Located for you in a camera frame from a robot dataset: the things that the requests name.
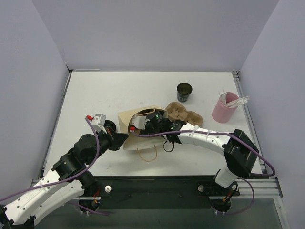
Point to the beige paper bag with handles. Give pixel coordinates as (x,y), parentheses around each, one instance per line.
(134,143)

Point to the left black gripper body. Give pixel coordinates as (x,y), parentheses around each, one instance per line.
(114,139)

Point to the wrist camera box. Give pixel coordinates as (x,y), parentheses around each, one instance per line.
(97,122)
(137,122)

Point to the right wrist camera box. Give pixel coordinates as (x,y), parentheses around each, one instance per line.
(137,122)

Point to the stack of black cup lids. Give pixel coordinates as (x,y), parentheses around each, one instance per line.
(110,125)

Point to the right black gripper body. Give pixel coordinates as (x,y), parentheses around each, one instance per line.
(147,127)

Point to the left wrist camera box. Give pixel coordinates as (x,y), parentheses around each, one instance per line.
(97,122)

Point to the aluminium frame rail front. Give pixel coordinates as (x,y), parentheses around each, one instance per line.
(258,188)

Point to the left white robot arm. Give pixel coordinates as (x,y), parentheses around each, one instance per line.
(68,178)

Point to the pink cylindrical utensil holder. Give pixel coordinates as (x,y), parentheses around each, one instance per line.
(222,113)

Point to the white plastic cutlery piece upright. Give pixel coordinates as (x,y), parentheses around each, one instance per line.
(222,95)

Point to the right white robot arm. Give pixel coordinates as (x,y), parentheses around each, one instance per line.
(238,150)

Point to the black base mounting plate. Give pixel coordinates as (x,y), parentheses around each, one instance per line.
(158,192)

